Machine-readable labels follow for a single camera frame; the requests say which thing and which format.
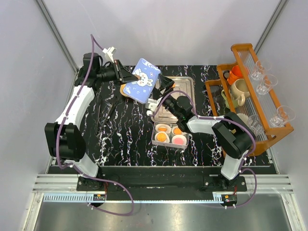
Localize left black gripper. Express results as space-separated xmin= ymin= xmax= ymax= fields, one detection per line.
xmin=96 ymin=60 xmax=138 ymax=86

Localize large steel baking tray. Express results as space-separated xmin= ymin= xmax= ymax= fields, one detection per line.
xmin=151 ymin=76 xmax=195 ymax=123

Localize white paper cupcake liner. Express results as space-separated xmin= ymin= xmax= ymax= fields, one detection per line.
xmin=154 ymin=131 xmax=170 ymax=143
xmin=155 ymin=123 xmax=171 ymax=134
xmin=171 ymin=126 xmax=186 ymax=135
xmin=171 ymin=135 xmax=187 ymax=145

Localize yellow plate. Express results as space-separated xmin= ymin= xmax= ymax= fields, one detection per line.
xmin=120 ymin=84 xmax=127 ymax=97

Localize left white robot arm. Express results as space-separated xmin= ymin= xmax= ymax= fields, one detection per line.
xmin=44 ymin=47 xmax=137 ymax=191

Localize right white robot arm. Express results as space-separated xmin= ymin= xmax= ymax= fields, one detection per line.
xmin=152 ymin=74 xmax=256 ymax=191

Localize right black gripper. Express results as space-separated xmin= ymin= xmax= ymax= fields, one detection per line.
xmin=153 ymin=74 xmax=181 ymax=119

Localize metal serving tongs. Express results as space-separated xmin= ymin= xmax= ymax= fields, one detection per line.
xmin=95 ymin=95 xmax=118 ymax=137

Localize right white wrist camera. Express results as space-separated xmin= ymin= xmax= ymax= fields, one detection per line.
xmin=145 ymin=97 xmax=162 ymax=117

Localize light green cup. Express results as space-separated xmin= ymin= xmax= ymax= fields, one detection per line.
xmin=221 ymin=90 xmax=237 ymax=109

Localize aluminium frame rail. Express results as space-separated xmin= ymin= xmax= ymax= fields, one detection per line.
xmin=34 ymin=0 xmax=79 ymax=73

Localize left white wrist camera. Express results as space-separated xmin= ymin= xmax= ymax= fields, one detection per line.
xmin=103 ymin=47 xmax=116 ymax=63

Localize orange cup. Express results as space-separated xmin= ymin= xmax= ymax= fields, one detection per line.
xmin=223 ymin=65 xmax=243 ymax=85

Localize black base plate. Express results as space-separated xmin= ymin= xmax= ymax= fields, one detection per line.
xmin=77 ymin=167 xmax=247 ymax=201

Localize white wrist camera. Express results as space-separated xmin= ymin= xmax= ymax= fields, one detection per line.
xmin=145 ymin=97 xmax=162 ymax=117
xmin=103 ymin=47 xmax=116 ymax=63

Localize golden round biscuit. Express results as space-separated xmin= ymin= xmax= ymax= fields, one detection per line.
xmin=156 ymin=133 xmax=167 ymax=142
xmin=158 ymin=127 xmax=167 ymax=132

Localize pink round cookie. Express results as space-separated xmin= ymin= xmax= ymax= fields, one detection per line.
xmin=173 ymin=137 xmax=184 ymax=145

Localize golden flower-shaped biscuit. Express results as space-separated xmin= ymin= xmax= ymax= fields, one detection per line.
xmin=173 ymin=128 xmax=182 ymax=135

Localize yellow mug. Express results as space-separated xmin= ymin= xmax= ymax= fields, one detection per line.
xmin=237 ymin=113 xmax=249 ymax=124

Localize wooden shelf rack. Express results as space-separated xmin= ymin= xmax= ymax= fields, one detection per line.
xmin=205 ymin=43 xmax=294 ymax=156

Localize beige ceramic mug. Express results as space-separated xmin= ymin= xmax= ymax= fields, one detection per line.
xmin=231 ymin=79 xmax=250 ymax=106

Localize clear glass cup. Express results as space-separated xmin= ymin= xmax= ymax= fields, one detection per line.
xmin=270 ymin=105 xmax=295 ymax=128
xmin=250 ymin=60 xmax=271 ymax=81
xmin=247 ymin=115 xmax=264 ymax=136
xmin=256 ymin=74 xmax=278 ymax=95

